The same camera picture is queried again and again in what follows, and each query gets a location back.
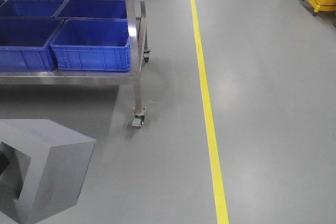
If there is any blue bin cart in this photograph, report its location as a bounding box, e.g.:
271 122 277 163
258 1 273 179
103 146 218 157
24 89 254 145
50 19 131 72
1 17 64 72

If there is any blue bin front left cart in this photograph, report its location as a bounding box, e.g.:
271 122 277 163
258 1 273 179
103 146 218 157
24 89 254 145
1 17 64 72

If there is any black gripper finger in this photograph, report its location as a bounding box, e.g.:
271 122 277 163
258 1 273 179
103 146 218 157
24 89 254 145
0 152 10 174

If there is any stainless steel cart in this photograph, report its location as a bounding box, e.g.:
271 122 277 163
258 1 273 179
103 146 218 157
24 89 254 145
0 0 156 129

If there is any gray square hollow base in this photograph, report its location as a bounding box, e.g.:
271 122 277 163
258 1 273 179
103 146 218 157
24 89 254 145
1 119 97 223

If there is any blue bin front right cart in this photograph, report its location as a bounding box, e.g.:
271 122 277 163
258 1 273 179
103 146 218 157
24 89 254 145
50 19 131 72

